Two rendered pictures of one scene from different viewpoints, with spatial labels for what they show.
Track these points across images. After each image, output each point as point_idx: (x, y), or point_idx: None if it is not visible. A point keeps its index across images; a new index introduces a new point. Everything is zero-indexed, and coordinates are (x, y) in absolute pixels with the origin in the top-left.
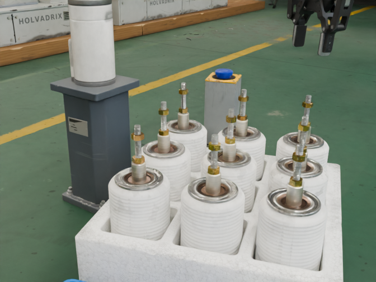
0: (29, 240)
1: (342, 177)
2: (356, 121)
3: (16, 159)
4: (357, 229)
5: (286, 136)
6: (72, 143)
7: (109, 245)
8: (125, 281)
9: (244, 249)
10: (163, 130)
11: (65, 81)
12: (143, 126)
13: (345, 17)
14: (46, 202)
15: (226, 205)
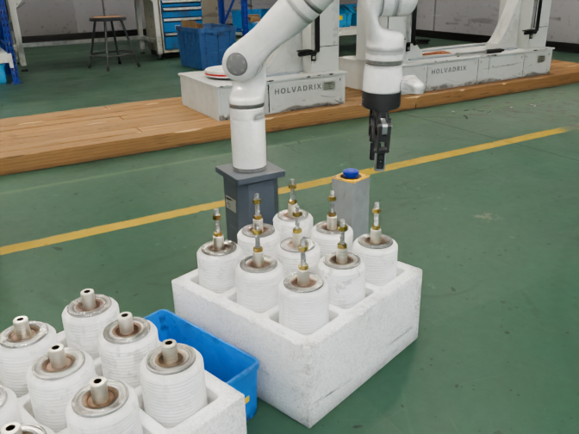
0: None
1: (489, 291)
2: (574, 238)
3: (209, 225)
4: (453, 337)
5: (365, 235)
6: (227, 217)
7: (188, 290)
8: (197, 319)
9: (269, 311)
10: (256, 215)
11: (227, 165)
12: None
13: (387, 142)
14: None
15: (257, 275)
